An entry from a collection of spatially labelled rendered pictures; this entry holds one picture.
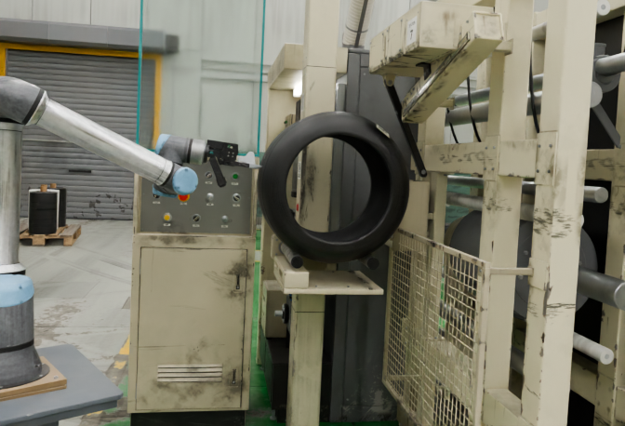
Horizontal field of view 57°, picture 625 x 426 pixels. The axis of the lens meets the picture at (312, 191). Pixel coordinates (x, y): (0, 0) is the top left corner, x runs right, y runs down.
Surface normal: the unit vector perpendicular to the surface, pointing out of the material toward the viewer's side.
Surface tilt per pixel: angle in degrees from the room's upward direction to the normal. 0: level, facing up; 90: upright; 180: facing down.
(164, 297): 90
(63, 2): 90
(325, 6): 90
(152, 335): 90
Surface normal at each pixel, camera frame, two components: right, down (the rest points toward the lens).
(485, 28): 0.17, -0.25
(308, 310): 0.16, 0.06
